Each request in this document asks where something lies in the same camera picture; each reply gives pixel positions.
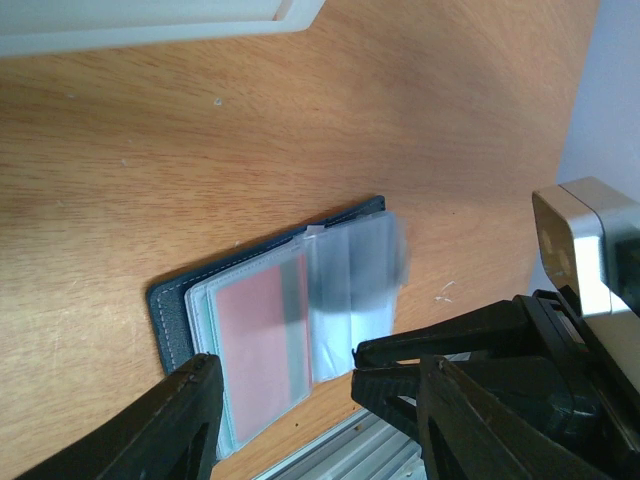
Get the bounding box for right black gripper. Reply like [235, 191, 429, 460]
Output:
[354, 290, 639, 479]

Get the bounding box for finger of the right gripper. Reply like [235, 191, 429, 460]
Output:
[351, 367, 420, 442]

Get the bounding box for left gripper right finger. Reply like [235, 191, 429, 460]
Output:
[417, 356, 608, 479]

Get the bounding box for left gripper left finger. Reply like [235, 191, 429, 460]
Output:
[19, 354, 223, 479]

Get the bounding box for dark blue card holder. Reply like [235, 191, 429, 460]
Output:
[147, 196, 409, 459]

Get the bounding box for red card in holder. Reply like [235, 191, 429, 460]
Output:
[211, 254, 312, 449]

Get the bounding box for white plastic tray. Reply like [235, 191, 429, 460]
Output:
[1, 0, 324, 58]

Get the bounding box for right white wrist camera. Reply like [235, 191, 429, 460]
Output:
[532, 177, 639, 317]

